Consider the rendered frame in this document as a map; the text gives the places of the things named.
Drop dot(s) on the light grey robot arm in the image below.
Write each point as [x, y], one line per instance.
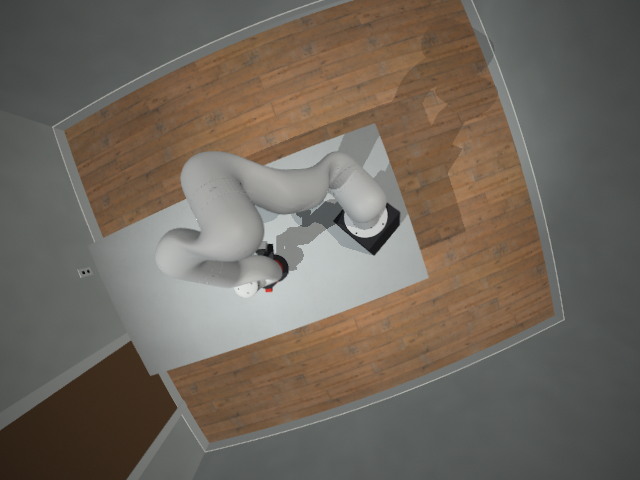
[232, 228]

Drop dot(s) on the black round disk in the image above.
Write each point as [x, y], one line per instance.
[284, 264]

